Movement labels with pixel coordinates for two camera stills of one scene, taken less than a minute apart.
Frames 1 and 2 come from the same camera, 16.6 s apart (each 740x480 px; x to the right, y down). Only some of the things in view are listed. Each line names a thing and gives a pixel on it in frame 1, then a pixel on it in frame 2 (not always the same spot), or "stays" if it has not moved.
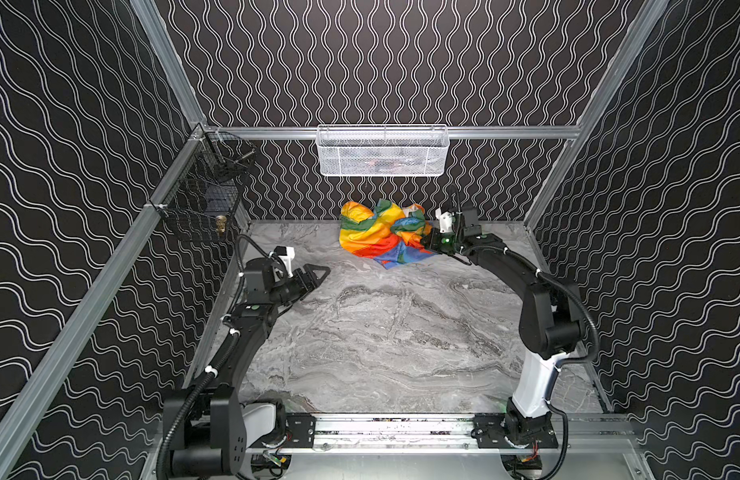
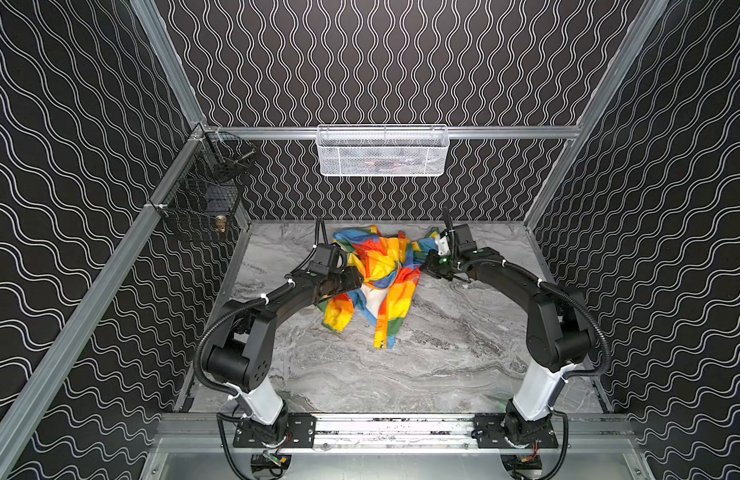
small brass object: x=221 y=221 stays
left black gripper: x=297 y=282 to x=352 y=278
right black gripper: x=438 y=238 to x=433 y=264
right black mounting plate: x=489 y=429 stays
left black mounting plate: x=298 y=432 stays
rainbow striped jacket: x=385 y=232 to x=391 y=265
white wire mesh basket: x=382 y=150 stays
